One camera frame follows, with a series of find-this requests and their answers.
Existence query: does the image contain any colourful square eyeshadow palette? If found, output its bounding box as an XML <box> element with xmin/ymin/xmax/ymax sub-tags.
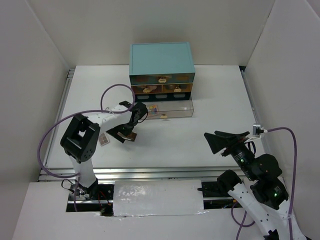
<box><xmin>146</xmin><ymin>104</ymin><xmax>159</xmax><ymax>119</ymax></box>

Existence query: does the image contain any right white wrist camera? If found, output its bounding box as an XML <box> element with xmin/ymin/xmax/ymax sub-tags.
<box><xmin>247</xmin><ymin>123</ymin><xmax>268</xmax><ymax>142</ymax></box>

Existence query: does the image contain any white tape sheet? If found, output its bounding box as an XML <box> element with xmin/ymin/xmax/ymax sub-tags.
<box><xmin>113</xmin><ymin>179</ymin><xmax>205</xmax><ymax>217</ymax></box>

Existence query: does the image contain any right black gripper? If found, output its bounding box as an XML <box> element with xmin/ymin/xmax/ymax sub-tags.
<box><xmin>203</xmin><ymin>129</ymin><xmax>257</xmax><ymax>179</ymax></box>

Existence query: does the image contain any teal drawer organizer box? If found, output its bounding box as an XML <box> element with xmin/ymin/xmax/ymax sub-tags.
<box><xmin>129</xmin><ymin>42</ymin><xmax>196</xmax><ymax>119</ymax></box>

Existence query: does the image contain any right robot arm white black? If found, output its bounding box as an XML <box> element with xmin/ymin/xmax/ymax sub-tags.
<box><xmin>204</xmin><ymin>129</ymin><xmax>307</xmax><ymax>240</ymax></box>

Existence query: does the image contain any aluminium rail frame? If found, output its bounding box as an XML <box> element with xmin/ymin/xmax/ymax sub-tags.
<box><xmin>37</xmin><ymin>69</ymin><xmax>278</xmax><ymax>182</ymax></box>

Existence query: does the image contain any brown eyeshadow palette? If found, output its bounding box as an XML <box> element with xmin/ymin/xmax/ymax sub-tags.
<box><xmin>119</xmin><ymin>132</ymin><xmax>137</xmax><ymax>142</ymax></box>

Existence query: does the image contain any pink eyeshadow palette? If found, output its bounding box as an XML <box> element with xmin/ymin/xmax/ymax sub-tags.
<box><xmin>98</xmin><ymin>133</ymin><xmax>110</xmax><ymax>147</ymax></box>

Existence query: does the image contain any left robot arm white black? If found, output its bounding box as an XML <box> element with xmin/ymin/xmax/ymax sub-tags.
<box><xmin>60</xmin><ymin>101</ymin><xmax>148</xmax><ymax>200</ymax></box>

